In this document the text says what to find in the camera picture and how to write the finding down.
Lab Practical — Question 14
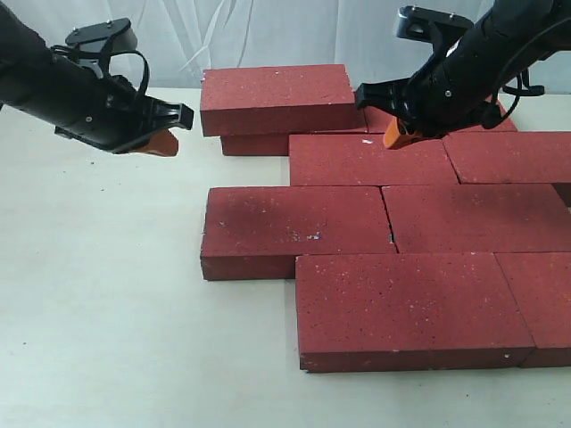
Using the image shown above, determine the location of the red brick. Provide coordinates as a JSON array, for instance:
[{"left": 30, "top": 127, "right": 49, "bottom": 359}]
[
  {"left": 289, "top": 134, "right": 458, "bottom": 186},
  {"left": 443, "top": 131, "right": 570, "bottom": 185},
  {"left": 200, "top": 64, "right": 360, "bottom": 136},
  {"left": 200, "top": 186, "right": 396, "bottom": 281}
]

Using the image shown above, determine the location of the front left base brick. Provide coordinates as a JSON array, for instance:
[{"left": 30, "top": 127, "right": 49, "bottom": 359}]
[{"left": 295, "top": 253, "right": 535, "bottom": 373}]

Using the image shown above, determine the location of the hidden centre base brick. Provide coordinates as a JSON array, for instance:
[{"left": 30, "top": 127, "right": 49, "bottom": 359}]
[{"left": 382, "top": 184, "right": 570, "bottom": 253}]

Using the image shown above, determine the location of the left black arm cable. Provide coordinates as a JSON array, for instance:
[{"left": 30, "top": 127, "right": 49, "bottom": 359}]
[{"left": 48, "top": 44, "right": 151, "bottom": 106}]

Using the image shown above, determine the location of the back right base brick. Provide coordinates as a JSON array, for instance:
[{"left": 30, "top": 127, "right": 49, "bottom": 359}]
[{"left": 364, "top": 107, "right": 518, "bottom": 134}]

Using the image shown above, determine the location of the pale blue backdrop cloth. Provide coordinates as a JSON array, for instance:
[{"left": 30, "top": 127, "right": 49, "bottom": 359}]
[{"left": 0, "top": 0, "right": 571, "bottom": 95}]

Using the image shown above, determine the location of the front right base brick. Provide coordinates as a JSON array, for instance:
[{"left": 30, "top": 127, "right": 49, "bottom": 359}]
[{"left": 496, "top": 252, "right": 570, "bottom": 368}]

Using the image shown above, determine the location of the red brick top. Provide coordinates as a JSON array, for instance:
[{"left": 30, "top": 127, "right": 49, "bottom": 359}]
[{"left": 200, "top": 64, "right": 360, "bottom": 136}]

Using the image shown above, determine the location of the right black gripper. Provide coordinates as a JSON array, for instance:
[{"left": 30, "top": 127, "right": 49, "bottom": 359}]
[{"left": 355, "top": 1, "right": 570, "bottom": 149}]

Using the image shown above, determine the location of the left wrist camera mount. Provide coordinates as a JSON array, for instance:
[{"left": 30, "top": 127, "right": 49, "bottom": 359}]
[{"left": 65, "top": 18, "right": 137, "bottom": 78}]

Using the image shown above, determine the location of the back left base brick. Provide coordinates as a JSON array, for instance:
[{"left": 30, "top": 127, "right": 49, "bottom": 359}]
[{"left": 220, "top": 134, "right": 289, "bottom": 157}]

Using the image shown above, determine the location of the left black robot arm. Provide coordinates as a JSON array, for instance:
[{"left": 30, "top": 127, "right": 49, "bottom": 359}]
[{"left": 1, "top": 5, "right": 194, "bottom": 157}]

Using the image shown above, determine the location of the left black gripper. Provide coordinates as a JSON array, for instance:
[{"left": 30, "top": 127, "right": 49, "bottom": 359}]
[{"left": 17, "top": 55, "right": 194, "bottom": 157}]

